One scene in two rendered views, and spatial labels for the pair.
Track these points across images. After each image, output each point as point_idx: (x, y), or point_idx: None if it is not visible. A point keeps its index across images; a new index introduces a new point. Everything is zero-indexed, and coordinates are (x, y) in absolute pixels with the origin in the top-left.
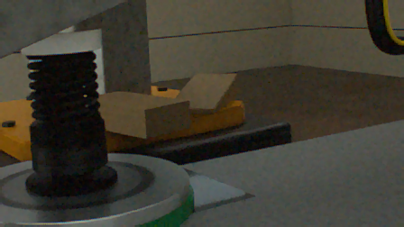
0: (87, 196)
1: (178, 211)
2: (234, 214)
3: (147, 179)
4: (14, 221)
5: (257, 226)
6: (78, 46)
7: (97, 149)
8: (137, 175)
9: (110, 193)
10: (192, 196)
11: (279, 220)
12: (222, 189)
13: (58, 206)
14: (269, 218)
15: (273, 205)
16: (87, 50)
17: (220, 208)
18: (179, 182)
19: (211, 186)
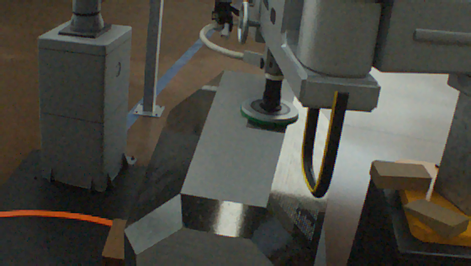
0: (257, 104)
1: (243, 112)
2: (239, 120)
3: (259, 111)
4: (254, 97)
5: (230, 119)
6: (265, 74)
7: (262, 98)
8: (264, 112)
9: (256, 106)
10: (249, 116)
11: (229, 121)
12: (256, 127)
13: (256, 101)
14: (231, 121)
15: (236, 125)
16: (265, 76)
17: (245, 121)
18: (251, 112)
19: (260, 127)
